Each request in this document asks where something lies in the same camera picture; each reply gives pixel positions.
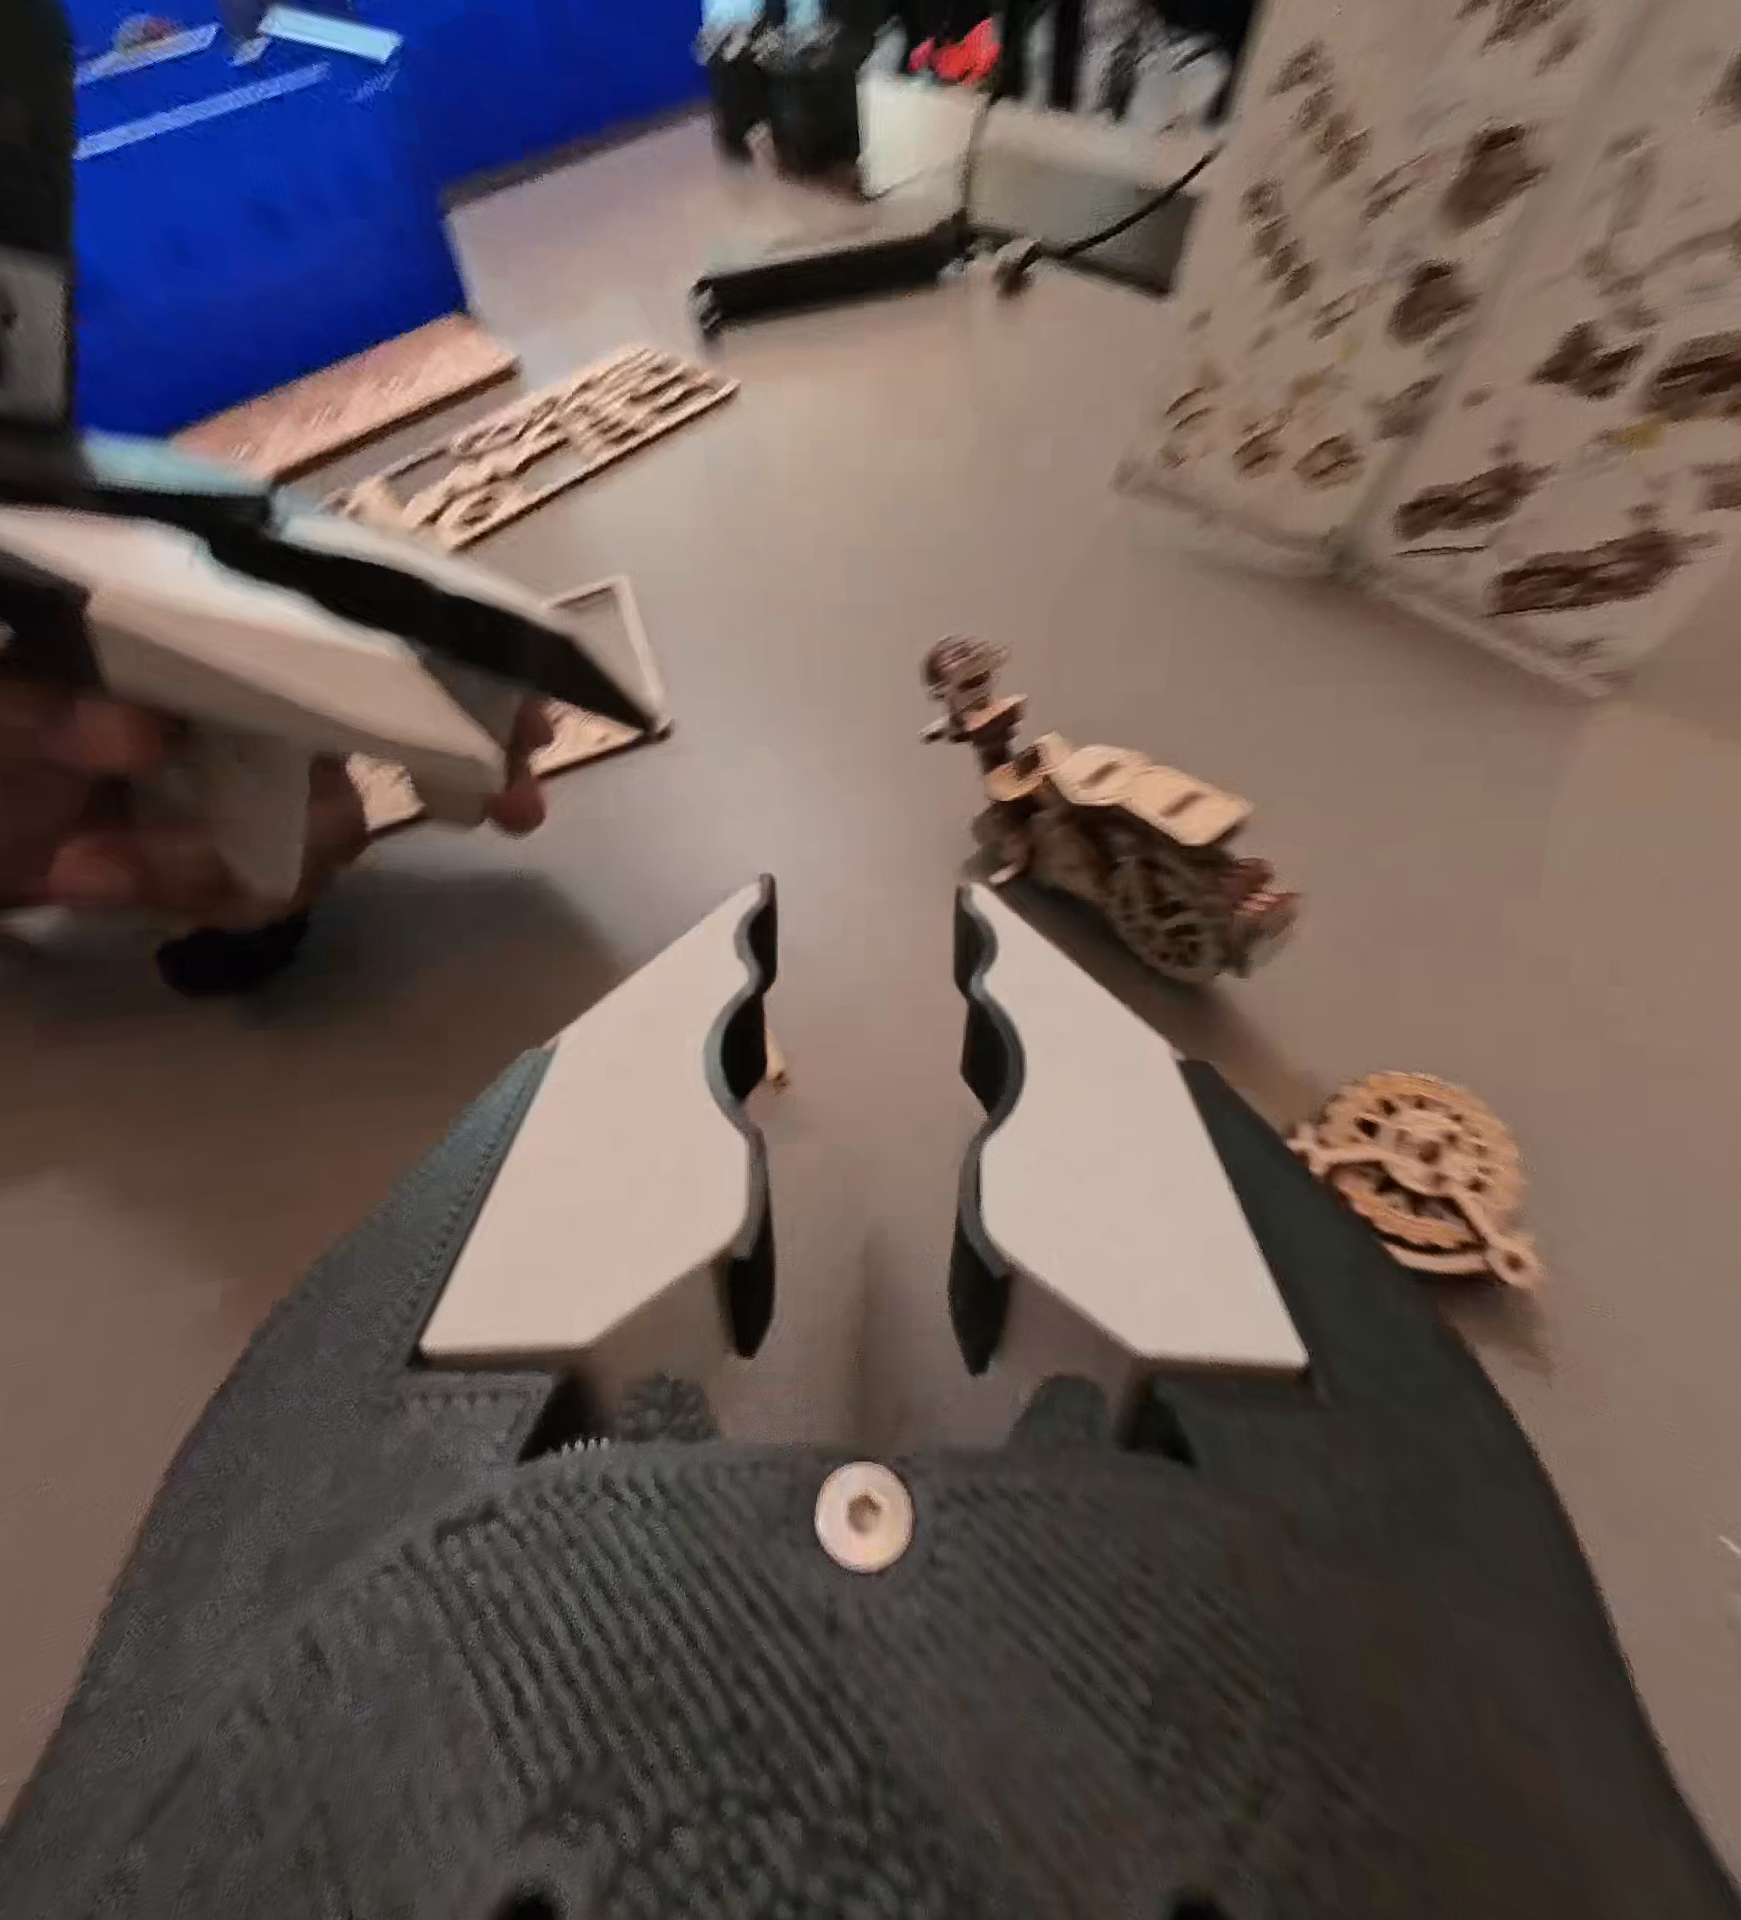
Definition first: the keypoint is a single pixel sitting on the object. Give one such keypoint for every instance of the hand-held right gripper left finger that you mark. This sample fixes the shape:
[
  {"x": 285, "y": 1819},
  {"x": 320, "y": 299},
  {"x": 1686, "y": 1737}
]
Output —
[{"x": 615, "y": 1171}]

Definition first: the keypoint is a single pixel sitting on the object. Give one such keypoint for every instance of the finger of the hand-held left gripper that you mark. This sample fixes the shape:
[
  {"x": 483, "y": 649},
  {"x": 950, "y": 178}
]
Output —
[
  {"x": 269, "y": 644},
  {"x": 181, "y": 478}
]

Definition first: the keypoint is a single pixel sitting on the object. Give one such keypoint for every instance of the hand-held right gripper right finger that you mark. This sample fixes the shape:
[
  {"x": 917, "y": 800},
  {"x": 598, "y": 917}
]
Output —
[{"x": 1125, "y": 1185}]

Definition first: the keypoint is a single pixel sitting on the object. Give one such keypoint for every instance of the wooden gear wheel assembly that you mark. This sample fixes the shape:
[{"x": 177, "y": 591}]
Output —
[{"x": 1410, "y": 1178}]

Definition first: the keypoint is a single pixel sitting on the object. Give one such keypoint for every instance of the wooden motorcycle model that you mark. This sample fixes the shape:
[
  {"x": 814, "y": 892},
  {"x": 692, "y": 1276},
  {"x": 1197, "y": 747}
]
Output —
[{"x": 1125, "y": 841}]

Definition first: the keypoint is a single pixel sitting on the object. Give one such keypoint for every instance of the grey desk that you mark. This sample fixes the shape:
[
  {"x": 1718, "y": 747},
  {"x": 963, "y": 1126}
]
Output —
[{"x": 841, "y": 600}]

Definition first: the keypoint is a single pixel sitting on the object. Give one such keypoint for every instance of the person's left hand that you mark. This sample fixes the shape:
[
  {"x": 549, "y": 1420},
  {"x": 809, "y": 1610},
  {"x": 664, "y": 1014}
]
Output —
[{"x": 14, "y": 782}]

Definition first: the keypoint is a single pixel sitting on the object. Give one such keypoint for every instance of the stack of brown wooden boards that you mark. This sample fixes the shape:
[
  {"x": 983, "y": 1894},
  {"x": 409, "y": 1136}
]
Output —
[{"x": 359, "y": 398}]

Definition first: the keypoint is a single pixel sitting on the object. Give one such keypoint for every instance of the blue box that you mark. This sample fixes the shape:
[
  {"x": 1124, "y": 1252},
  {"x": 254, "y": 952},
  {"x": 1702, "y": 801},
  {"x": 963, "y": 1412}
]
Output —
[{"x": 269, "y": 256}]

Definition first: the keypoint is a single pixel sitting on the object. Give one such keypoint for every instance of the wooden sheet with round cut-outs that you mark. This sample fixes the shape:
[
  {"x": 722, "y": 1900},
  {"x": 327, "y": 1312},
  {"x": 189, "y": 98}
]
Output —
[{"x": 601, "y": 631}]

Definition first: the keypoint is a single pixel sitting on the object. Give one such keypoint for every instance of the wooden sheet with long cut-outs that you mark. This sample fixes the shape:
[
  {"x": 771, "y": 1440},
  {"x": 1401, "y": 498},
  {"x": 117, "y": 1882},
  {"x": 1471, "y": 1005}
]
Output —
[{"x": 557, "y": 442}]

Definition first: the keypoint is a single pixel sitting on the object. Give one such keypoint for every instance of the black backpack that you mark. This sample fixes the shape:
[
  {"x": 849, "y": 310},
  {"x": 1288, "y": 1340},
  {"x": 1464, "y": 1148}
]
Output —
[{"x": 788, "y": 91}]

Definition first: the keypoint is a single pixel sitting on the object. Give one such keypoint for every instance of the illustrated instruction booklet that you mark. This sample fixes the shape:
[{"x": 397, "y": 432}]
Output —
[{"x": 1485, "y": 329}]

